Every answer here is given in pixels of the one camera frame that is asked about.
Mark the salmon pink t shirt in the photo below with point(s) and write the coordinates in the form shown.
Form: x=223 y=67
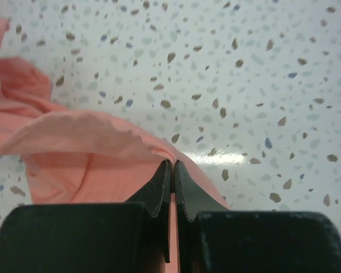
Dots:
x=76 y=156

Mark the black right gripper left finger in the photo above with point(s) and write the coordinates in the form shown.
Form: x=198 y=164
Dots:
x=131 y=236

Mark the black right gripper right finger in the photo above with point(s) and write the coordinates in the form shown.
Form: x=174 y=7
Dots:
x=212 y=238

